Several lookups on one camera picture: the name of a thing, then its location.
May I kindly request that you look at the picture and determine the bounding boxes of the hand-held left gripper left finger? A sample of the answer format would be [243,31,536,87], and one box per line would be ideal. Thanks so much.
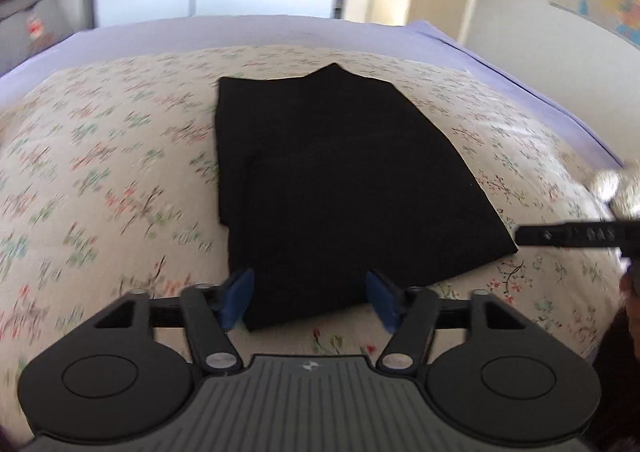
[95,268,256,375]

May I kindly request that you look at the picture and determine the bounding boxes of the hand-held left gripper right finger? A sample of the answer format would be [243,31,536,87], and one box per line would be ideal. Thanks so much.
[365,269,528,375]

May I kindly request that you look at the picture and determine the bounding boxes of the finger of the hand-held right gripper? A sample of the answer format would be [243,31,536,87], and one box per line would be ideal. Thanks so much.
[515,221,568,249]

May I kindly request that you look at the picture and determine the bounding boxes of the black pants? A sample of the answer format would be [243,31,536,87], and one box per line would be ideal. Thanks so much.
[215,62,518,333]

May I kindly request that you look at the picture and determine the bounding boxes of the person's right forearm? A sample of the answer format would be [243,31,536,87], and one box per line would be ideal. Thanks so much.
[619,259,640,317]

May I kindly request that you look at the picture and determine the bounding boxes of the grey patterned cloth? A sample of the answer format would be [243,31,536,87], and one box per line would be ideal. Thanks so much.
[587,167,640,220]

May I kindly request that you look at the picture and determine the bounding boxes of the person's dark clothing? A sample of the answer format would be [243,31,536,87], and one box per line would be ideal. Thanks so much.
[592,304,640,452]

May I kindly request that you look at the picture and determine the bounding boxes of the floral bed sheet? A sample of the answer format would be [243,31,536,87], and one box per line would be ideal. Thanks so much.
[0,44,640,443]

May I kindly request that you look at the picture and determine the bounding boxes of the purple bed sheet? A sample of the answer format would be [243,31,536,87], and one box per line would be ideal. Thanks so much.
[0,14,626,167]

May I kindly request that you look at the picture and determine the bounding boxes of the grey storage box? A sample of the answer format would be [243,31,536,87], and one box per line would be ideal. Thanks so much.
[0,0,76,77]

